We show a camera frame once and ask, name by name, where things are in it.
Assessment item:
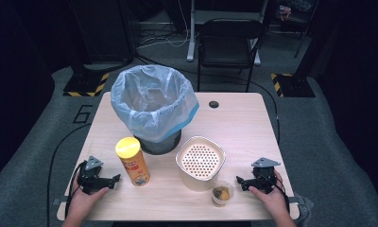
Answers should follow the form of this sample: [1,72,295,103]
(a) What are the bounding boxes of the person's right hand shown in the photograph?
[248,169,289,219]

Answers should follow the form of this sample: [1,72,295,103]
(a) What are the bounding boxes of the white floor cables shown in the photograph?
[136,0,191,50]

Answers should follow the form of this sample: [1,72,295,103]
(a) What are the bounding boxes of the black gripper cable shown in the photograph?
[271,171,291,213]
[63,160,88,219]

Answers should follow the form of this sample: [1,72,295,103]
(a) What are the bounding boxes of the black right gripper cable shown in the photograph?
[271,171,291,213]

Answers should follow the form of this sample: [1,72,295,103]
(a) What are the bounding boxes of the black floor cable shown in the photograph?
[46,122,93,227]
[193,70,281,146]

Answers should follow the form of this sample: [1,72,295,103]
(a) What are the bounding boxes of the dark grey trash bin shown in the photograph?
[133,129,182,156]

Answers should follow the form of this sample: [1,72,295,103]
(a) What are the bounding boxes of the hazard-striped black stand base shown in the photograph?
[62,72,111,97]
[269,72,317,98]

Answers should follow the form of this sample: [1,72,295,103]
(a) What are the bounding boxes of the yellow chip can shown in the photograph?
[114,136,151,187]

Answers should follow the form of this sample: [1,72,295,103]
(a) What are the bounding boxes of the white metal desk frame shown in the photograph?
[185,0,270,66]

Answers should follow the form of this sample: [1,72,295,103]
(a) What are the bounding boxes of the person's left hand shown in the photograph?
[66,176,111,220]

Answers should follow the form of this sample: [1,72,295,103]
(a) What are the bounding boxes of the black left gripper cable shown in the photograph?
[63,160,88,219]

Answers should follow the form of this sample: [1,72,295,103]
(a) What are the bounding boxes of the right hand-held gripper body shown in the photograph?
[247,156,282,195]

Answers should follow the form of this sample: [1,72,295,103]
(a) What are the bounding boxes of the clear plastic cup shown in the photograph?
[211,180,235,208]

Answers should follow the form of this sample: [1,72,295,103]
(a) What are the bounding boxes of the beige strainer container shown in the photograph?
[175,135,227,193]

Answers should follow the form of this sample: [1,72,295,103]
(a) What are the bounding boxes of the black metal stand column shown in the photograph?
[65,0,136,72]

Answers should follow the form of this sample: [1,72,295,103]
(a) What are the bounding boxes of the black folding chair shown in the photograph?
[196,17,267,93]

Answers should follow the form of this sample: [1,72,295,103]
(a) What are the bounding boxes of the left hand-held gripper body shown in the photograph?
[77,155,115,195]

